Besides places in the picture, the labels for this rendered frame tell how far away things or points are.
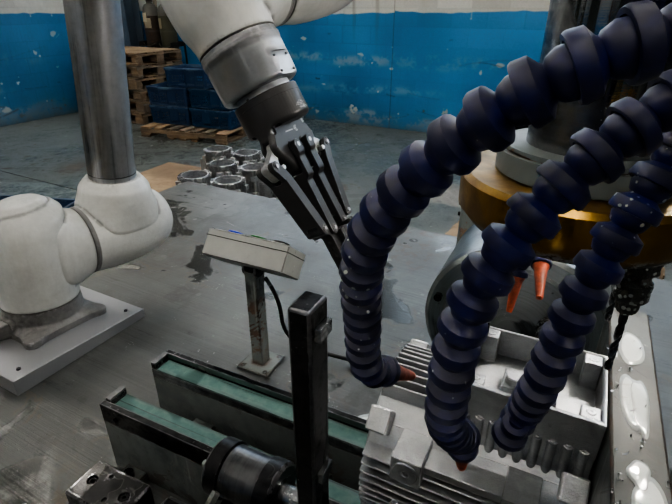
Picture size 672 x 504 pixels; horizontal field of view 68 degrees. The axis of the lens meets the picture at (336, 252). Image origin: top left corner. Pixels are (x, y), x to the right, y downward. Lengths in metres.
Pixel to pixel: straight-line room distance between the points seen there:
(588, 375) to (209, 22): 0.50
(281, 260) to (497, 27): 5.46
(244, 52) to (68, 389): 0.76
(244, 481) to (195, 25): 0.45
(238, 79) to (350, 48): 6.23
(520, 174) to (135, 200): 0.94
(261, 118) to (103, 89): 0.63
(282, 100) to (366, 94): 6.18
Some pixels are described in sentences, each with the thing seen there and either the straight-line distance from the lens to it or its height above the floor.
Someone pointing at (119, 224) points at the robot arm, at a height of 1.02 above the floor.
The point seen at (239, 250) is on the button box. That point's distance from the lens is 0.88.
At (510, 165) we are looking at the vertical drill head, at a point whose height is 1.35.
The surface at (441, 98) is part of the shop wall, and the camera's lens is 6.35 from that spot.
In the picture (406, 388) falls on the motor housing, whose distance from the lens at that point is 0.53.
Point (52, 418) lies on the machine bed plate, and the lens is 1.04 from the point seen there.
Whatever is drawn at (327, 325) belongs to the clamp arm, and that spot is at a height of 1.23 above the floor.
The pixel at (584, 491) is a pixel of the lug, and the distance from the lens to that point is 0.50.
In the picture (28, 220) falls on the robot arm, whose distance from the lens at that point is 1.12.
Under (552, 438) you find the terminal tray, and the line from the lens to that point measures 0.49.
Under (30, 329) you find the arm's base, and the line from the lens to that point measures 1.20.
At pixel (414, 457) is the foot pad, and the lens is 0.50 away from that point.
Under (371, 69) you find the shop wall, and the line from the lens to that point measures 6.65.
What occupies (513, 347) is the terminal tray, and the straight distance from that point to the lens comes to 0.56.
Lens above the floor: 1.45
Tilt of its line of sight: 27 degrees down
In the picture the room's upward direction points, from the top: straight up
